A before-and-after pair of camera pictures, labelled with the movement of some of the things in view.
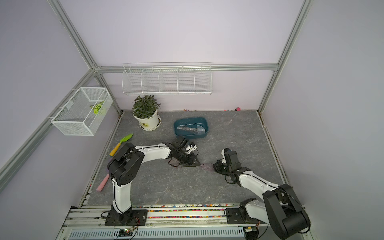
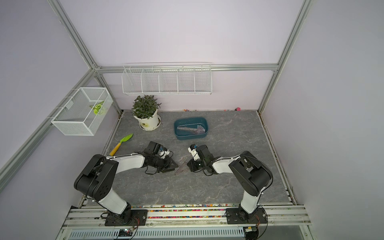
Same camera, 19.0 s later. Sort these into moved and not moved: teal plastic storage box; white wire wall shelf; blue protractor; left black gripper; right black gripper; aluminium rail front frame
Moved: left black gripper; right black gripper
Not moved: aluminium rail front frame; white wire wall shelf; blue protractor; teal plastic storage box
